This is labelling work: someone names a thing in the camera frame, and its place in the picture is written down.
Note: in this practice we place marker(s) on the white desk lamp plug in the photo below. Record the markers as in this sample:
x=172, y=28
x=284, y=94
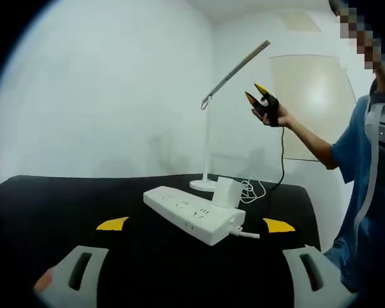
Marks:
x=226, y=192

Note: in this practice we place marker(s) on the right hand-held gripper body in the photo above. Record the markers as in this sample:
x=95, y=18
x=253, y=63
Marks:
x=270, y=110

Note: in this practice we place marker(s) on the beige wall panel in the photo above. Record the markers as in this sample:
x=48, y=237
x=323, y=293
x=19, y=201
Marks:
x=324, y=80

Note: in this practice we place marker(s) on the white power strip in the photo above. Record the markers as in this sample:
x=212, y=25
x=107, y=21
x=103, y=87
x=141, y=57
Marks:
x=211, y=231

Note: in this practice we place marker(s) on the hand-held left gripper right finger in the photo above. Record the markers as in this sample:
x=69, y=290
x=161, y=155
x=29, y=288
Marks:
x=327, y=282

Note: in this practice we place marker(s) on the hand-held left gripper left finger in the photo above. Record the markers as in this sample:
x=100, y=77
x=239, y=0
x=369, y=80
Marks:
x=64, y=282

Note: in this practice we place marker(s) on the person's body in blue shirt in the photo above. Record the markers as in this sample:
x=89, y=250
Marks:
x=356, y=144

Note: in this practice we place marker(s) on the white desk lamp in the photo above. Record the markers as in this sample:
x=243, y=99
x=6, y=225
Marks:
x=208, y=144

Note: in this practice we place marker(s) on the beige ceiling panel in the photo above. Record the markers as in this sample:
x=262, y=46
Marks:
x=303, y=22

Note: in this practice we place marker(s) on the person's right hand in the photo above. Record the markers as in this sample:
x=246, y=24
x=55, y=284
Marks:
x=287, y=119

